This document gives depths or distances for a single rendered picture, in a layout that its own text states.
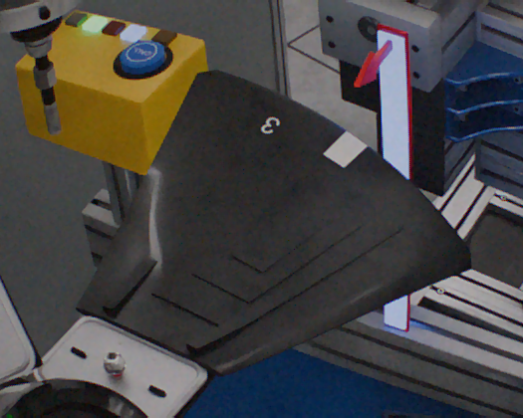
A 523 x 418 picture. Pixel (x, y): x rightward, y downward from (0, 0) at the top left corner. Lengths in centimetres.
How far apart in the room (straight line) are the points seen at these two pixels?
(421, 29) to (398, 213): 46
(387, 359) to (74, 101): 37
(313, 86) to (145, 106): 171
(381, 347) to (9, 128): 75
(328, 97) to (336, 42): 140
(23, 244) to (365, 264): 111
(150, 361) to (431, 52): 65
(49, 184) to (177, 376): 117
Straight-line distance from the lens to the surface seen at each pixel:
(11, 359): 63
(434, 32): 125
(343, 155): 83
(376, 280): 76
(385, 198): 81
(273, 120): 83
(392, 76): 91
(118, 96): 105
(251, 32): 224
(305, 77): 277
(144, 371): 69
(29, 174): 178
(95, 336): 71
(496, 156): 147
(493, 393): 112
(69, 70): 109
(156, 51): 107
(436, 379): 114
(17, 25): 48
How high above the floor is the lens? 172
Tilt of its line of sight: 44 degrees down
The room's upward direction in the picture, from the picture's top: 6 degrees counter-clockwise
